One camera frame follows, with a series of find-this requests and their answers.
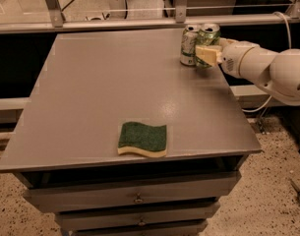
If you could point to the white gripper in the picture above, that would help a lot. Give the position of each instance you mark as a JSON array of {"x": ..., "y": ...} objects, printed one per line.
[{"x": 233, "y": 59}]

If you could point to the green soda can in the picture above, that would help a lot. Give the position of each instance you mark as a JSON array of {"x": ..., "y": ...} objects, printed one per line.
[{"x": 209, "y": 34}]

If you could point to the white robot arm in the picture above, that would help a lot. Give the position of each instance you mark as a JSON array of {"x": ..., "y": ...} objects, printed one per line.
[{"x": 276, "y": 73}]

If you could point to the white 7up can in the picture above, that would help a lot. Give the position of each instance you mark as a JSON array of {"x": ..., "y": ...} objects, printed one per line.
[{"x": 188, "y": 43}]

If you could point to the green yellow sponge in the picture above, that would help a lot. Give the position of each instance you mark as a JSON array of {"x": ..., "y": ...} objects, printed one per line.
[{"x": 141, "y": 139}]

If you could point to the top grey drawer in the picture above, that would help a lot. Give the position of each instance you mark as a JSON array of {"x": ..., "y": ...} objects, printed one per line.
[{"x": 136, "y": 192}]

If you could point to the grey drawer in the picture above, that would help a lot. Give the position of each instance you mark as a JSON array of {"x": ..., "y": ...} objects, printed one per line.
[
  {"x": 180, "y": 228},
  {"x": 137, "y": 215},
  {"x": 136, "y": 192}
]

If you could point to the grey drawer cabinet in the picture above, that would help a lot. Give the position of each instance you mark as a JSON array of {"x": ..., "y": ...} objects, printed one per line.
[{"x": 94, "y": 82}]

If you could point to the bottom grey drawer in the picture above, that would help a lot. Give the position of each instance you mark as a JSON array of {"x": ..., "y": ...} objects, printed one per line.
[{"x": 180, "y": 228}]

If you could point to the middle grey drawer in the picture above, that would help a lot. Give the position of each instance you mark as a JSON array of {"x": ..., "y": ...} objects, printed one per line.
[{"x": 137, "y": 215}]

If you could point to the metal railing frame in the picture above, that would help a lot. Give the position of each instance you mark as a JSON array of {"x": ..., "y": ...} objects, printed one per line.
[{"x": 26, "y": 16}]

